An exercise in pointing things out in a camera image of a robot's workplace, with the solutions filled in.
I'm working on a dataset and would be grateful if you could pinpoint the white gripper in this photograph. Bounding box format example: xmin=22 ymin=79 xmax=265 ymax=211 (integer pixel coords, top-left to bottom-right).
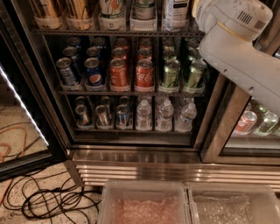
xmin=192 ymin=0 xmax=218 ymax=33

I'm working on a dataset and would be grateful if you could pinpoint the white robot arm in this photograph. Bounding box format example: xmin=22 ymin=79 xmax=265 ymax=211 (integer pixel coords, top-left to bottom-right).
xmin=195 ymin=0 xmax=280 ymax=115

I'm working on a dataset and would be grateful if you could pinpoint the white label plastic bottle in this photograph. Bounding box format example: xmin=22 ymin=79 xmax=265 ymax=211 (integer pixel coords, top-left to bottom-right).
xmin=162 ymin=0 xmax=189 ymax=32

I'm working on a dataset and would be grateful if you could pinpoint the green orange label bottle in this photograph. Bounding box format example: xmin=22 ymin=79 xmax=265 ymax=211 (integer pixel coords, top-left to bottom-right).
xmin=99 ymin=0 xmax=126 ymax=19

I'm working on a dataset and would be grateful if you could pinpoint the front water bottle middle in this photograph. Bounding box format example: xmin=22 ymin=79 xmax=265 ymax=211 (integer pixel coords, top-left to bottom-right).
xmin=156 ymin=99 xmax=174 ymax=132

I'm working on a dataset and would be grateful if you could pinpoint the water bottle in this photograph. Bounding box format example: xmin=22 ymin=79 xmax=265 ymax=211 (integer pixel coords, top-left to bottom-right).
xmin=136 ymin=99 xmax=152 ymax=131
xmin=156 ymin=99 xmax=174 ymax=132
xmin=175 ymin=102 xmax=197 ymax=133

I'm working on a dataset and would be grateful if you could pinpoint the front water bottle left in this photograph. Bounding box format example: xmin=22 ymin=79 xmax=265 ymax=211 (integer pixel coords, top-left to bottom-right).
xmin=136 ymin=99 xmax=152 ymax=131

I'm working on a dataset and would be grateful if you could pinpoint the front water bottle right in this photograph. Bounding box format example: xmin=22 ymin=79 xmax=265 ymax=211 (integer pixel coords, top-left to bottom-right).
xmin=175 ymin=102 xmax=197 ymax=133

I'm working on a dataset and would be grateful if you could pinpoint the steel fridge base grille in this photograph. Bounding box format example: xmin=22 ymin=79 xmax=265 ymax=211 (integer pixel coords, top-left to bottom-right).
xmin=70 ymin=149 xmax=280 ymax=193

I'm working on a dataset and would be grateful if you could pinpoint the open glass fridge door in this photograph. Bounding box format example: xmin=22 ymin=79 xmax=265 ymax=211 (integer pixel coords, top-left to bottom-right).
xmin=0 ymin=21 xmax=66 ymax=182

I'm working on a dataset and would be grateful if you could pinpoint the front green can right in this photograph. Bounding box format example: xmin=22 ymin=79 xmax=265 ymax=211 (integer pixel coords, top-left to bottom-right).
xmin=186 ymin=59 xmax=207 ymax=88

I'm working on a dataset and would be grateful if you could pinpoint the front green can left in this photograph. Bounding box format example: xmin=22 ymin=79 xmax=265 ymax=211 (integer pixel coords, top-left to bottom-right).
xmin=163 ymin=59 xmax=180 ymax=88

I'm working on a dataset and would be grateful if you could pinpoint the front red Coca-Cola can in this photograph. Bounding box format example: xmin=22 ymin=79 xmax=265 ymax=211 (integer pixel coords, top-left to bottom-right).
xmin=136 ymin=59 xmax=154 ymax=88

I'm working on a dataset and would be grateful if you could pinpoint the front orange soda can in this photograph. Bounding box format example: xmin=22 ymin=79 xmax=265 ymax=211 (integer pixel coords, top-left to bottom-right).
xmin=109 ymin=59 xmax=129 ymax=87

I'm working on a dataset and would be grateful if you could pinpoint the gold tall can right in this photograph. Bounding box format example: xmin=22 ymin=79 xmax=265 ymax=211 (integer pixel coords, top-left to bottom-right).
xmin=66 ymin=0 xmax=95 ymax=31

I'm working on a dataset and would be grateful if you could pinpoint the gold tall can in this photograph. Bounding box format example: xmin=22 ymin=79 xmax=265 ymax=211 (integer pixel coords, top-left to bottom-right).
xmin=66 ymin=0 xmax=95 ymax=31
xmin=31 ymin=0 xmax=64 ymax=30

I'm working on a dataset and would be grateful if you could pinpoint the front blue Pepsi can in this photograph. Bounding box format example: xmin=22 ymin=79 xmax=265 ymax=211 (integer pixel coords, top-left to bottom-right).
xmin=84 ymin=58 xmax=103 ymax=86

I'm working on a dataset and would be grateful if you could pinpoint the orange can behind door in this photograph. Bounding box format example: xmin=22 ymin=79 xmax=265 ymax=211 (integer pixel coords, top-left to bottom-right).
xmin=234 ymin=111 xmax=257 ymax=134

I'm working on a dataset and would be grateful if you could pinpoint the green can behind door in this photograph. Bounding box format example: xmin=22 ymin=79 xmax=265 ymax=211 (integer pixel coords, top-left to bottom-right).
xmin=255 ymin=111 xmax=279 ymax=136

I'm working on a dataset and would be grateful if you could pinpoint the front slim blue can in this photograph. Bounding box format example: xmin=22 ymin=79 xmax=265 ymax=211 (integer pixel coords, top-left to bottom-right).
xmin=116 ymin=104 xmax=130 ymax=126

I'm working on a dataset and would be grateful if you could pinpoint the gold tall can left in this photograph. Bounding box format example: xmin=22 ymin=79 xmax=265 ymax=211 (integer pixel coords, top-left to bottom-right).
xmin=31 ymin=0 xmax=64 ymax=30

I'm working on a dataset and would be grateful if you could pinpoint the front slim can middle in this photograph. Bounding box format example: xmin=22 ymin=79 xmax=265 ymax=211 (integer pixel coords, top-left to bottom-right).
xmin=95 ymin=105 xmax=110 ymax=126

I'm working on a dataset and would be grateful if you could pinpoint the front silver blue can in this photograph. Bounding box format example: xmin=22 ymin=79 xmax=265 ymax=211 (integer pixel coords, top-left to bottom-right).
xmin=56 ymin=57 xmax=79 ymax=86

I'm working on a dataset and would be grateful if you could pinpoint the front slim can left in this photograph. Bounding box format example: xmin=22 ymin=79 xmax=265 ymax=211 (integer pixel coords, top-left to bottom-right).
xmin=75 ymin=105 xmax=92 ymax=126

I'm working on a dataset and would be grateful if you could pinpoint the right clear plastic bin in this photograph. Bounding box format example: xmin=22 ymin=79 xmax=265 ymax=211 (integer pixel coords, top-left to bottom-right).
xmin=188 ymin=183 xmax=280 ymax=224

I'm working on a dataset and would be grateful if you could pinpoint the clear plastic bin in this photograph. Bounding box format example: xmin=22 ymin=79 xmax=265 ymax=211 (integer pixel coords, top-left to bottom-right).
xmin=97 ymin=180 xmax=191 ymax=224
xmin=188 ymin=183 xmax=280 ymax=224

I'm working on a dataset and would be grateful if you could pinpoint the left clear plastic bin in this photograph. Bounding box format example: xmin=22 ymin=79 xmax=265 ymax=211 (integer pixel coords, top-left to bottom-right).
xmin=97 ymin=180 xmax=191 ymax=224

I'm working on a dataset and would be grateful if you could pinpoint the middle wire shelf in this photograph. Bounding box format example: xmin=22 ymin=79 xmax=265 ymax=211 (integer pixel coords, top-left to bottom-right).
xmin=57 ymin=90 xmax=205 ymax=97

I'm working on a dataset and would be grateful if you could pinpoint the wire shelf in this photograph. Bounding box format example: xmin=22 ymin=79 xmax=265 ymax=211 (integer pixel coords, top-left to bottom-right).
xmin=32 ymin=28 xmax=204 ymax=37
xmin=57 ymin=90 xmax=205 ymax=97

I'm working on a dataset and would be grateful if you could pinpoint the top wire shelf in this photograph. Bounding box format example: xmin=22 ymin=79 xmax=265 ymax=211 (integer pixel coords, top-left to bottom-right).
xmin=32 ymin=28 xmax=204 ymax=37

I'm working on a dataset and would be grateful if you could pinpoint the orange extension cable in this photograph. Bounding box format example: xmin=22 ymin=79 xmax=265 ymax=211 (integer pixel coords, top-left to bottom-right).
xmin=0 ymin=125 xmax=28 ymax=205

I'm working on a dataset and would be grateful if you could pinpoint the black cable bundle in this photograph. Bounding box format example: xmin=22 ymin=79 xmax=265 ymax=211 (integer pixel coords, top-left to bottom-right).
xmin=2 ymin=166 xmax=102 ymax=224

